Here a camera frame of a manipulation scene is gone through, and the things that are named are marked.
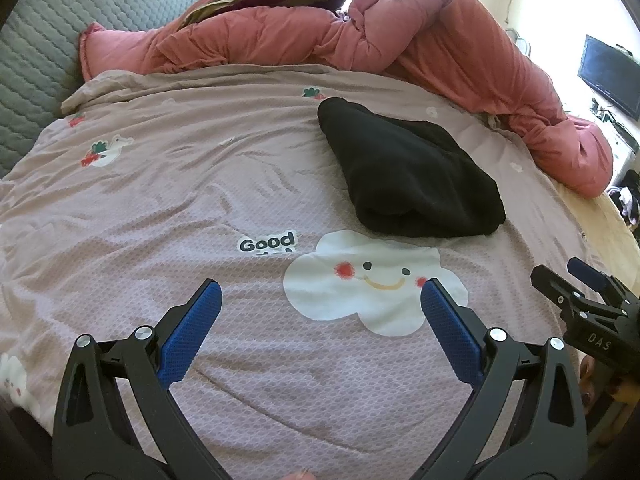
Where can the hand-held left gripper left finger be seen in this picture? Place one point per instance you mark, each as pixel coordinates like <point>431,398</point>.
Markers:
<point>192,327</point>

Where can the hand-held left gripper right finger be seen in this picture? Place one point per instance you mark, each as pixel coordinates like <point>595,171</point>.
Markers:
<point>452,327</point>

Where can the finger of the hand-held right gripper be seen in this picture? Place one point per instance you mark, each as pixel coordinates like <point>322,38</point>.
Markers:
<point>590,272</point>
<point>557,287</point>

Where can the black sweater with orange cuffs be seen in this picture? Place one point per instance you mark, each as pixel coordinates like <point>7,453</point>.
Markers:
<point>410,175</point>

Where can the person's right hand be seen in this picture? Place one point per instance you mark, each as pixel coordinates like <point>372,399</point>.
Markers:
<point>597,382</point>

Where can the beige mattress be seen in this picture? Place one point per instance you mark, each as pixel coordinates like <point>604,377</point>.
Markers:
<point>600,230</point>

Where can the white television stand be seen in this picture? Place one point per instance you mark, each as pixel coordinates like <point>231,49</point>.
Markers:
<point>622,142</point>

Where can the pink printed blanket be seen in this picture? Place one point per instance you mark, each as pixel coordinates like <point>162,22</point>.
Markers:
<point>200,185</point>

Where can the black flat screen television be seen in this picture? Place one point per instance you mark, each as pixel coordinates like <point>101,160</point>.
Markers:
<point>610,75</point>

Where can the pink padded duvet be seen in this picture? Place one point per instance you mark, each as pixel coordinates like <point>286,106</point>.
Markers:
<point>450,45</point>

